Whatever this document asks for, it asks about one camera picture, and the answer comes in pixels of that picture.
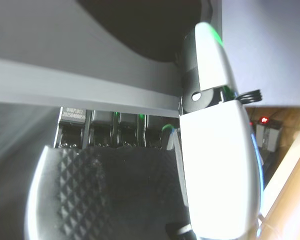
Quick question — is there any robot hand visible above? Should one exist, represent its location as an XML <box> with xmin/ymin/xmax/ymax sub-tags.
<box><xmin>24</xmin><ymin>21</ymin><xmax>265</xmax><ymax>240</ymax></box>

